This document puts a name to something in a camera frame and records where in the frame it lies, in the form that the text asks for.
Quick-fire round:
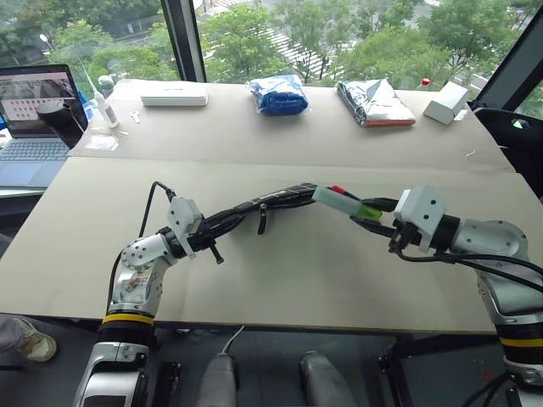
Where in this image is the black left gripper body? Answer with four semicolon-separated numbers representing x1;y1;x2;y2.
186;228;218;256

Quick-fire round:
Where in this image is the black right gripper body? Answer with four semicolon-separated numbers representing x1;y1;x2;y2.
387;220;426;256

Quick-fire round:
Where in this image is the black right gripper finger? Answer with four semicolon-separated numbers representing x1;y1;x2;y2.
348;215;402;240
363;197;400;212

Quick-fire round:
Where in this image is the green highlighter with clear cap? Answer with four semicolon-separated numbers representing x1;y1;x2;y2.
312;186;383;222

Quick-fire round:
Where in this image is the red marker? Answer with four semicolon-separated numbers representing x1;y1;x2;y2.
330;184;375;205

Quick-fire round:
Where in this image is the brown cardboard sheet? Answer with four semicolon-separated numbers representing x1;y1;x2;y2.
0;156;543;337

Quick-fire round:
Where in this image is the silver foil packet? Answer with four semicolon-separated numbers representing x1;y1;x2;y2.
335;78;417;129

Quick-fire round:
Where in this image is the small white carton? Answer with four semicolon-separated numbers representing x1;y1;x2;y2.
423;81;471;125

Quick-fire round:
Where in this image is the dark rounded grey shape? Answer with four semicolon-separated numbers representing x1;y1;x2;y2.
298;350;358;407
198;352;239;407

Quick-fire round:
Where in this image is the clear plastic bag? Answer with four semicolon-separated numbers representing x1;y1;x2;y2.
81;129;121;153

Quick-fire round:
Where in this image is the blue cloth packet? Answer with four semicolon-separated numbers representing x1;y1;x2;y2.
247;75;311;117

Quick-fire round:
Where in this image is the flat white box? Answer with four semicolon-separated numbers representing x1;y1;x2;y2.
140;82;210;108

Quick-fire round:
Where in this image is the white squeeze bottle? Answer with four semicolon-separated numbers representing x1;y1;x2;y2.
77;56;120;129

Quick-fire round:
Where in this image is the black cylindrical device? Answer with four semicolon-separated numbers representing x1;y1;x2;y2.
36;100;87;150

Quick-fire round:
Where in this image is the beige shoe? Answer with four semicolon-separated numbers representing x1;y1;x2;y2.
12;316;59;364

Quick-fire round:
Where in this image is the grey laptop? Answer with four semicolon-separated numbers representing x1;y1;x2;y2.
0;64;90;188

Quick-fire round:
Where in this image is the black window pillar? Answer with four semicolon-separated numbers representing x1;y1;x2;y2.
160;0;208;84

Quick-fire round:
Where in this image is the grey trouser leg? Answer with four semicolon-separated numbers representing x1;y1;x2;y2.
0;314;27;354

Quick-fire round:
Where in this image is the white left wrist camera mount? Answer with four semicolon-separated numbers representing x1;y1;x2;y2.
165;197;205;260

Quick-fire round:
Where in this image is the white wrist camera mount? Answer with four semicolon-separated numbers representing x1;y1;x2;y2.
393;183;448;252
165;197;205;260

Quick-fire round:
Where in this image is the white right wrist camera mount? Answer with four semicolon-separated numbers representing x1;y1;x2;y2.
393;183;448;252

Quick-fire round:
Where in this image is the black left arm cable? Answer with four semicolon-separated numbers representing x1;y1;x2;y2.
107;181;177;315

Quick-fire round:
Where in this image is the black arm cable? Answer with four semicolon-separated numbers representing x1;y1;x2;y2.
107;181;177;315
397;248;543;294

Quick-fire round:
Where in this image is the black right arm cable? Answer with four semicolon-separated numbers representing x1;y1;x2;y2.
397;248;543;294

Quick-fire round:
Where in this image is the thin white cable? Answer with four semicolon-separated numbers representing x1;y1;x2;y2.
219;324;247;356

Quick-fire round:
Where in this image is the black slanted window frame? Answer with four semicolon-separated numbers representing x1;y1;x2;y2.
467;7;543;112

